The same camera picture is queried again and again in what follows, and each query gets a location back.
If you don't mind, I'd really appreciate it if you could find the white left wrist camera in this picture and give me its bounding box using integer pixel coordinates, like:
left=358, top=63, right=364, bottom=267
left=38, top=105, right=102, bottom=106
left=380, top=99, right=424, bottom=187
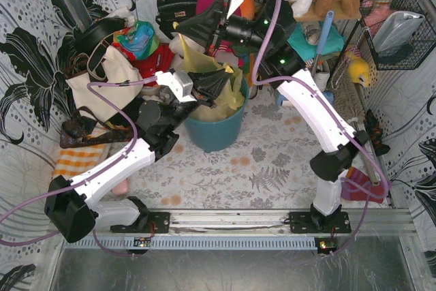
left=155, top=70, right=196, bottom=103

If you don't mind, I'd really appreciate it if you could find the colourful striped bag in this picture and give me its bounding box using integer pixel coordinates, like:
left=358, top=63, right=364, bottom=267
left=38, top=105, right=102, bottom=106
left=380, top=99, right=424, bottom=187
left=112, top=20, right=159, bottom=61

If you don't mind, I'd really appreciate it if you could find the teal plastic trash bin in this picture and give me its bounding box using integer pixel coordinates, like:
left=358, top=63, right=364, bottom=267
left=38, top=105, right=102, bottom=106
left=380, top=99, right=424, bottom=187
left=184, top=78, right=249, bottom=153

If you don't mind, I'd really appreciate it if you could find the cream canvas tote bag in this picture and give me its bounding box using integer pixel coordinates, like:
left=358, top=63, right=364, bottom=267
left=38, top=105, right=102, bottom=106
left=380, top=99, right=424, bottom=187
left=65, top=44, right=144, bottom=123

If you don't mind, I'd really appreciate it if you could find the orange white checked cloth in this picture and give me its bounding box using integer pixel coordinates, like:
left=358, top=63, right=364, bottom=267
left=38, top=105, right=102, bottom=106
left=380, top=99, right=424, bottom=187
left=52, top=144, right=110, bottom=179

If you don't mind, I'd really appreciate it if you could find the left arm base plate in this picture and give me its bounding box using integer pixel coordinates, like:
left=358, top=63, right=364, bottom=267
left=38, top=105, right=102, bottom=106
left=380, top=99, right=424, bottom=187
left=110, top=211, right=170, bottom=234

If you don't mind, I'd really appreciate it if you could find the pink rolled towel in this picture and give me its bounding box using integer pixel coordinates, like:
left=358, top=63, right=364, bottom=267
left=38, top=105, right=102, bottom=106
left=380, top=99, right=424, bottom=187
left=111, top=179, right=130, bottom=196

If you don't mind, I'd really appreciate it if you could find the red fabric bag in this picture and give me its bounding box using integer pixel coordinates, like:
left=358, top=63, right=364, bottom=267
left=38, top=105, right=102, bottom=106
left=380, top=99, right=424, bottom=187
left=121, top=44, right=174, bottom=78

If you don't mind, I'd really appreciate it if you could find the silver foil pouch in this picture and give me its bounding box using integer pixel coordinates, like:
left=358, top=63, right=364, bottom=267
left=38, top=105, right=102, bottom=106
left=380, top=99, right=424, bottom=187
left=373, top=11, right=425, bottom=52

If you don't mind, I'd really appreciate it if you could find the black orange toy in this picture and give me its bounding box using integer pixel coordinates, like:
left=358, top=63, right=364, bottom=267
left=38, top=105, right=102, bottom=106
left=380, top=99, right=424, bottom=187
left=364, top=110, right=390, bottom=157

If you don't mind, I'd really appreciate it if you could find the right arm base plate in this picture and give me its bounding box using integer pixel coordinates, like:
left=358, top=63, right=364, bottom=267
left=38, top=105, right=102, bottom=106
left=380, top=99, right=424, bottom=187
left=289, top=211, right=352, bottom=234

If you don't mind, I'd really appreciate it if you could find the orange plush toy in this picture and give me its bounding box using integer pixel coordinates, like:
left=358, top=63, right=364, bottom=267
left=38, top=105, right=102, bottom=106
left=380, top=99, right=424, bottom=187
left=239, top=0, right=255, bottom=20

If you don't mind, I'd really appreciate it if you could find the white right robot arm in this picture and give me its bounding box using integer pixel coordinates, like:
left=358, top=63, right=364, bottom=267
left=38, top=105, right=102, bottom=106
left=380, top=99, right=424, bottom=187
left=173, top=0, right=369, bottom=234

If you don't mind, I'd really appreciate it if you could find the black leather handbag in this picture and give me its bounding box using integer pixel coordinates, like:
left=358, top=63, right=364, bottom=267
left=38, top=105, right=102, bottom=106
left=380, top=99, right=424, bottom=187
left=155, top=0, right=198, bottom=40

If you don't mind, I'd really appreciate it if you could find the teal folded cloth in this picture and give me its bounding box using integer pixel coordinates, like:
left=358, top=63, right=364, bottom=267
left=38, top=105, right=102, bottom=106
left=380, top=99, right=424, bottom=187
left=287, top=24, right=345, bottom=61

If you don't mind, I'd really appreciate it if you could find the blue handled mop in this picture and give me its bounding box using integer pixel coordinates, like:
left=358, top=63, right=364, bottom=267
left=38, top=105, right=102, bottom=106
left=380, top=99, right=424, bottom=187
left=275, top=10, right=337, bottom=108

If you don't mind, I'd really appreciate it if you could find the grey patterned pouch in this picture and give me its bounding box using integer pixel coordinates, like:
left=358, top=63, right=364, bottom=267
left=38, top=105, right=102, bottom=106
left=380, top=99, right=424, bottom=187
left=300, top=21, right=322, bottom=46

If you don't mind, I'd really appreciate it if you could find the aluminium mounting rail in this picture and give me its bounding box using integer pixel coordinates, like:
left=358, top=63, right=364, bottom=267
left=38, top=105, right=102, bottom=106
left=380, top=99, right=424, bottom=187
left=50, top=208, right=418, bottom=237

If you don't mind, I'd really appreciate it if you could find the dark brown leather bag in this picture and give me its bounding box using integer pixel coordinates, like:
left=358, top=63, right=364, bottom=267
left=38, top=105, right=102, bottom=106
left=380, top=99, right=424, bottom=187
left=60, top=106, right=134, bottom=149

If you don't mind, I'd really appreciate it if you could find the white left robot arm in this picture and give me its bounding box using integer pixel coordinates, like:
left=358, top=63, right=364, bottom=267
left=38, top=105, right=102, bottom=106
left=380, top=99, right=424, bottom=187
left=44, top=66, right=233, bottom=243

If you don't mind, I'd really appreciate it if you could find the pink striped plush doll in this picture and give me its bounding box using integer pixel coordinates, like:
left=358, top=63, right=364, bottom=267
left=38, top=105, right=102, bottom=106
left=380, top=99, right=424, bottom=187
left=208, top=41, right=244, bottom=67

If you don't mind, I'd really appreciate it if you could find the yellow-green trash bag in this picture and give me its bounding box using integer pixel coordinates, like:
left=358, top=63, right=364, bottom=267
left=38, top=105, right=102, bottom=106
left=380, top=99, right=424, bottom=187
left=170, top=33, right=245, bottom=123

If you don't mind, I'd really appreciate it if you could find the black metal shelf rack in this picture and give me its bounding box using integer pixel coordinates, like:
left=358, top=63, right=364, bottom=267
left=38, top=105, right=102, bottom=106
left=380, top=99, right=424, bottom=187
left=257, top=0, right=369, bottom=91

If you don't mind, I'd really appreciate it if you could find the yellow plush duck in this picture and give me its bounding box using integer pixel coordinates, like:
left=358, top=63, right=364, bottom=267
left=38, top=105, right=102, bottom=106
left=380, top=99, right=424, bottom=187
left=345, top=49, right=371, bottom=88

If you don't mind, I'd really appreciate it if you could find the black wire basket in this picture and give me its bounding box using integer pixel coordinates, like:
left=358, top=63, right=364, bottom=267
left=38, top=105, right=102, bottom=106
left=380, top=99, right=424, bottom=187
left=360, top=0, right=435, bottom=71

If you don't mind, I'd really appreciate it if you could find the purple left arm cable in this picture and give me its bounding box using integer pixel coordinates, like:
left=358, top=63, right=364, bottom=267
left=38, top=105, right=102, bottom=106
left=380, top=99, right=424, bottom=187
left=0, top=78, right=161, bottom=258

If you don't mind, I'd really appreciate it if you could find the white plush lamb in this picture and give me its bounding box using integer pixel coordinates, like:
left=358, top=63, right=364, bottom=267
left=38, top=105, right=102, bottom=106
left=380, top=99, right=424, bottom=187
left=169, top=34, right=190, bottom=68

